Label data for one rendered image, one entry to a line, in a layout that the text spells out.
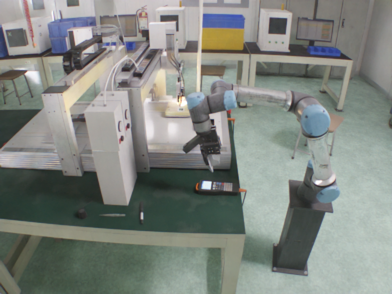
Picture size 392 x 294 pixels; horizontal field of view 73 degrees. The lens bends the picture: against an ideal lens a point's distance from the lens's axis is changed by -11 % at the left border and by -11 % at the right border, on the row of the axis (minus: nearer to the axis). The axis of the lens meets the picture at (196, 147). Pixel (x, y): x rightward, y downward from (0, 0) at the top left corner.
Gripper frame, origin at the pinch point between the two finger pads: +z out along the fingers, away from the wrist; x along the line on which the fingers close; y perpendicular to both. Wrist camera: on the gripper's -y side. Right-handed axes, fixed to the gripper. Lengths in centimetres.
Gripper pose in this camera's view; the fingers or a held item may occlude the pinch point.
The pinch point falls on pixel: (211, 169)
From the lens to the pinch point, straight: 134.5
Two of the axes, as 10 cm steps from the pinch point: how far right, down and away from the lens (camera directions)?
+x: 1.3, -5.2, 8.4
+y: 9.6, -1.5, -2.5
